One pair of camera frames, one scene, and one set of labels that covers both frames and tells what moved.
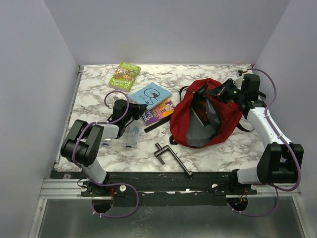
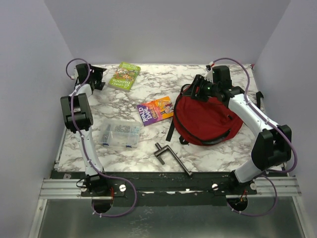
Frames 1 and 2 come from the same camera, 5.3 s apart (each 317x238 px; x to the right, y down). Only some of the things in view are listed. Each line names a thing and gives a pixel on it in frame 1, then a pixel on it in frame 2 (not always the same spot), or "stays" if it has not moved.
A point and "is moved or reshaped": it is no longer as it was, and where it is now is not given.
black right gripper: [219, 91] to [197, 82]
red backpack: [201, 116] is moved or reshaped
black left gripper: [137, 109] to [98, 73]
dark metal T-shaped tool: [159, 149] stays
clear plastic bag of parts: [129, 138] stays
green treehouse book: [123, 76] stays
